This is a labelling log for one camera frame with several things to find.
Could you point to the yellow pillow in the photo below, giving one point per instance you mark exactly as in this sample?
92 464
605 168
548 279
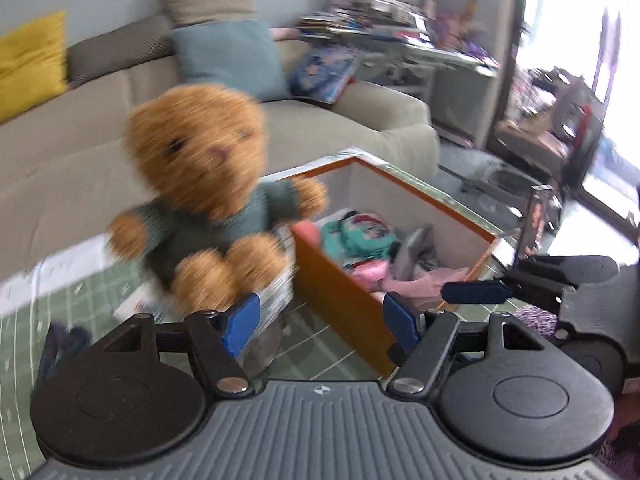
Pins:
30 65

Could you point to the teal printed bag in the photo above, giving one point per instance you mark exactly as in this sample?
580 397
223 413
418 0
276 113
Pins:
360 240

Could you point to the orange storage box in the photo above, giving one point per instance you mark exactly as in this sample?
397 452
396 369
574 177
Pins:
340 290

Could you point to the houndstooth patterned cushion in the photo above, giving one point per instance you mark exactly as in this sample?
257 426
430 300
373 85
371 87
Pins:
115 50

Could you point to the white desk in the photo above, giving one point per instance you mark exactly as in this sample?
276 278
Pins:
450 62

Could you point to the beige sofa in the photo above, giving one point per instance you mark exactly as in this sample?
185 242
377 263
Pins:
60 160

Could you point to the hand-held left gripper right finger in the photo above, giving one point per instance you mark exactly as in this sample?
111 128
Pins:
400 320

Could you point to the green grid mat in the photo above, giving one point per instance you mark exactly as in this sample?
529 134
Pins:
25 335

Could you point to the teal pillow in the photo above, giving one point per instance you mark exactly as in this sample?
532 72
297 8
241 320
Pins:
230 60

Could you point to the dark chair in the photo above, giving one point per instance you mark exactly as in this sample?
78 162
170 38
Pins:
565 115

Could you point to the pile of books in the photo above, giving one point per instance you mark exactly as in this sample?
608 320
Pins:
370 5

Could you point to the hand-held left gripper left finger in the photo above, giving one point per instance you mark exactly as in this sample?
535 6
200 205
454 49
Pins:
242 322

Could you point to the pink cloth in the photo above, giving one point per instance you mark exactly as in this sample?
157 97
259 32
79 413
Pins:
425 280

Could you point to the brown teddy bear green sweater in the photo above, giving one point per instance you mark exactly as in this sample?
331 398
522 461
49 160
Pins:
200 140

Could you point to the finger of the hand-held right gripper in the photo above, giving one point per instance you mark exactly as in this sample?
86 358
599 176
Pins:
475 291

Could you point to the dark navy cloth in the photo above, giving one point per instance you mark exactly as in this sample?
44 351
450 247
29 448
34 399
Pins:
70 345

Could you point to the dark printed carton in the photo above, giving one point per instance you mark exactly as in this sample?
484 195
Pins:
535 220

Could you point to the grey shiny cloth hat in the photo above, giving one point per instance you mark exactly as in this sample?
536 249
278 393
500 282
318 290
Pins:
415 255

